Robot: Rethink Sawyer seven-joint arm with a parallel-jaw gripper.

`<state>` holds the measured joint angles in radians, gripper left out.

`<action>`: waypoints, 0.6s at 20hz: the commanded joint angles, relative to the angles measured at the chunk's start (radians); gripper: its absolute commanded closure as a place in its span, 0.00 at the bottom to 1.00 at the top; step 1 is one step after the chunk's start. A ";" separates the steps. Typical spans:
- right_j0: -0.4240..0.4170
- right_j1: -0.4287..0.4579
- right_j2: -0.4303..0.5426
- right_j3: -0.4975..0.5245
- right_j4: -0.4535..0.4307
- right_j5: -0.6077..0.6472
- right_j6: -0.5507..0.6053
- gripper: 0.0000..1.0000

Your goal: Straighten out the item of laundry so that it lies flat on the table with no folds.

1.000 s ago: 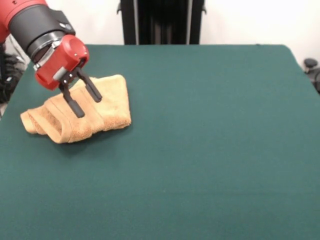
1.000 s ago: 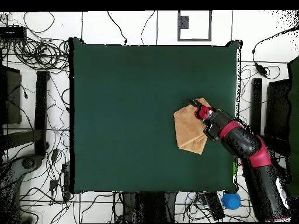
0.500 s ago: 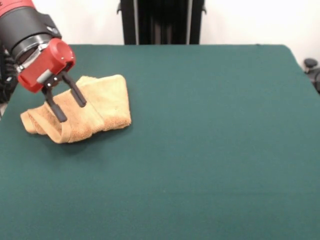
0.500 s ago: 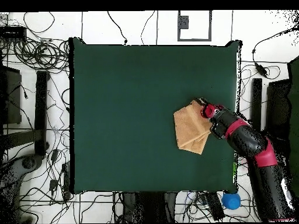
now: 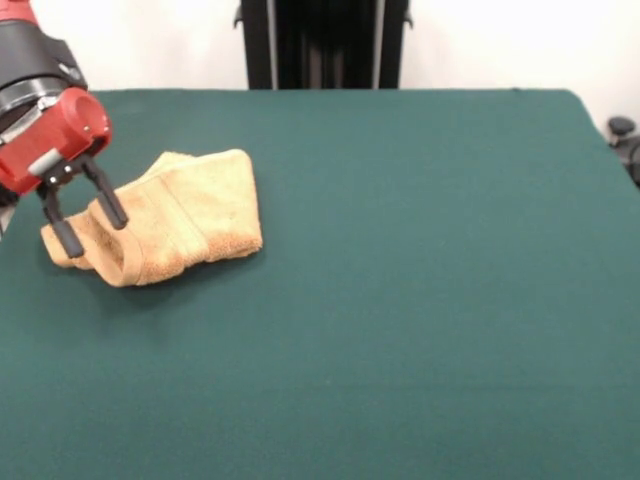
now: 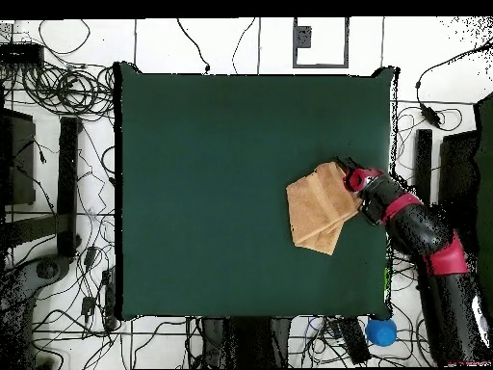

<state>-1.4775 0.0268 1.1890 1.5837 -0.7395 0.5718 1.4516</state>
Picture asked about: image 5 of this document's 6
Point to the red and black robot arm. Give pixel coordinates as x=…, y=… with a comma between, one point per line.
x=25, y=50

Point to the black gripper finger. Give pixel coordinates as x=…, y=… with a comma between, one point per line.
x=107, y=197
x=60, y=220

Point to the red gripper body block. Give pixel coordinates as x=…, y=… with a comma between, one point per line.
x=55, y=135

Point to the dark green tablecloth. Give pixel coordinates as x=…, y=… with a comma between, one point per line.
x=400, y=300

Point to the tan terry towel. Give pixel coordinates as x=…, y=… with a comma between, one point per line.
x=200, y=210

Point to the grey office chair base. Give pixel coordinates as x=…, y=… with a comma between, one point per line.
x=622, y=127

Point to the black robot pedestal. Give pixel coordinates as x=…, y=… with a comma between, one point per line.
x=325, y=45

